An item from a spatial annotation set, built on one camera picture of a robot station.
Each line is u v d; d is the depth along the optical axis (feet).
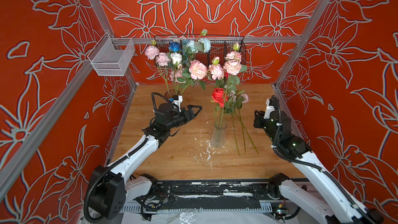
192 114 2.18
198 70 2.00
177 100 2.34
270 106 2.06
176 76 2.47
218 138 2.74
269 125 1.86
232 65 1.92
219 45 3.08
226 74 2.20
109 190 1.28
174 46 2.39
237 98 3.51
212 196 2.38
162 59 2.50
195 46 2.45
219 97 2.21
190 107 2.21
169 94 2.90
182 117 2.21
